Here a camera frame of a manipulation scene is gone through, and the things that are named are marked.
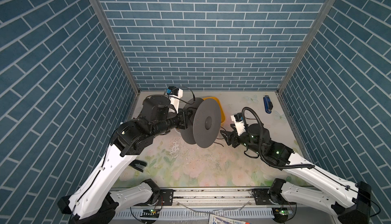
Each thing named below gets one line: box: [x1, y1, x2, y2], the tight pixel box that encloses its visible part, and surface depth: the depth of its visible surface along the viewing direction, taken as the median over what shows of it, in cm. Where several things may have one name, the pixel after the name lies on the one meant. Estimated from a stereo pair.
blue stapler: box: [263, 95, 273, 115], surface depth 110 cm
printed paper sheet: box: [208, 213, 251, 224], surface depth 69 cm
